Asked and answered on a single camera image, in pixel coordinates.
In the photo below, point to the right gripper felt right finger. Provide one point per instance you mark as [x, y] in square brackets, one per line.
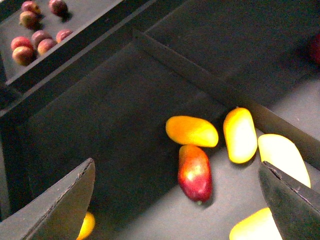
[295, 207]

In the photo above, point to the right gripper felt left finger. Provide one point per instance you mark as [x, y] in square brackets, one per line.
[56, 214]

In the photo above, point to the yellow mango bottom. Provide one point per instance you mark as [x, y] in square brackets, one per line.
[258, 226]

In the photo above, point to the pale yellow mango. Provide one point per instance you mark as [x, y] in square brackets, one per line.
[284, 155]

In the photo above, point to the yellow mango upright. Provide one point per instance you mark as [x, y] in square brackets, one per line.
[240, 135]

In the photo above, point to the red mango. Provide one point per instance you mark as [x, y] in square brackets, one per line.
[194, 173]

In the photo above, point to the orange yellow mango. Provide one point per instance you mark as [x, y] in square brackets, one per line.
[188, 130]

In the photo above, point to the black fruit display shelf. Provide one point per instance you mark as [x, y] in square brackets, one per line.
[106, 92]

